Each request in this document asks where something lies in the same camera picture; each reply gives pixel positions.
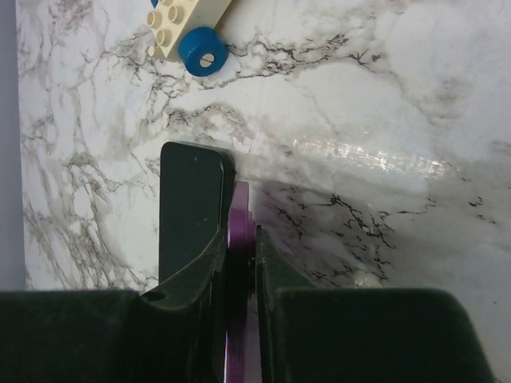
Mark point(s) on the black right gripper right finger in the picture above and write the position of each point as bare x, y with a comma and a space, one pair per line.
312, 334

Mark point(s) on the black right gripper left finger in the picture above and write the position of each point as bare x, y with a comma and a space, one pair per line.
172, 333

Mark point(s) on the purple-edged black smartphone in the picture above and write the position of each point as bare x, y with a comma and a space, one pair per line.
240, 269

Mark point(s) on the toy brick car blue wheels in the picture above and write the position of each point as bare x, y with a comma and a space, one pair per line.
184, 31

